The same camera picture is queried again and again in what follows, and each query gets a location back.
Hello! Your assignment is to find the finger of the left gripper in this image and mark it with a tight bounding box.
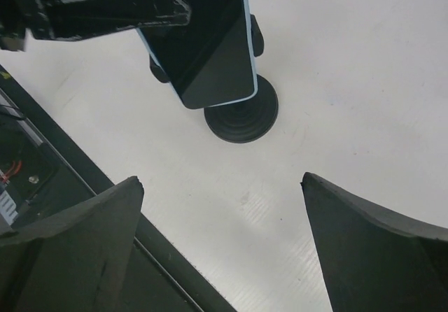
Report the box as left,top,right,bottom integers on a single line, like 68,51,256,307
1,0,191,52

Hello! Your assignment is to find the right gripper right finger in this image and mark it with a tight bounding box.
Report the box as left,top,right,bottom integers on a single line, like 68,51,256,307
301,172,447,311

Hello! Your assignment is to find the left circuit board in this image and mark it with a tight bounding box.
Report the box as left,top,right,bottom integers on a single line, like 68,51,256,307
0,184,18,225

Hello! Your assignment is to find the phone with blue case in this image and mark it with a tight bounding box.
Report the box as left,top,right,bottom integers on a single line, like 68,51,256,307
139,0,258,109

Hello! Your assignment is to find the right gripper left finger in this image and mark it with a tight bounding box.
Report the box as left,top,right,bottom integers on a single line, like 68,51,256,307
1,176,144,311

